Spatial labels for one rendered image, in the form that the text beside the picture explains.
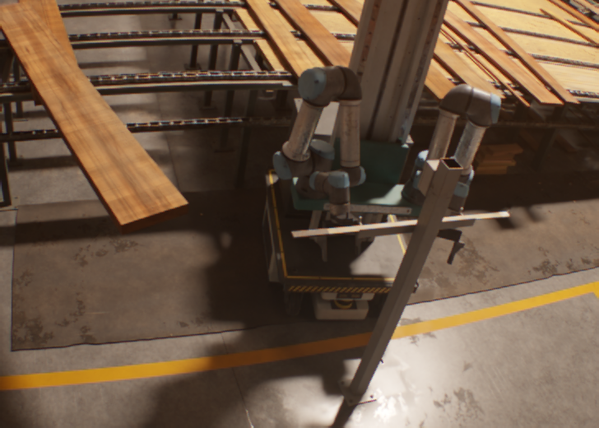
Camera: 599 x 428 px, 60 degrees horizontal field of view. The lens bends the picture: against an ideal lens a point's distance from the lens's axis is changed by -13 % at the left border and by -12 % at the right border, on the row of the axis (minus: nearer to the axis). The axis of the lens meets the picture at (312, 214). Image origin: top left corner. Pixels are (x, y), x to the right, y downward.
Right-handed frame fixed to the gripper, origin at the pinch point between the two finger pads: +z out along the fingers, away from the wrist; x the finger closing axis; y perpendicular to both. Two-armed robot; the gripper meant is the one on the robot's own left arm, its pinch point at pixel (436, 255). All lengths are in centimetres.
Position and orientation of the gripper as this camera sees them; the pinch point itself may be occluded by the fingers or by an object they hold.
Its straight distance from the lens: 241.7
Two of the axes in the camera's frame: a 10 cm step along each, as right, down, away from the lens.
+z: -2.8, 9.3, 2.3
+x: 9.5, 2.3, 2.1
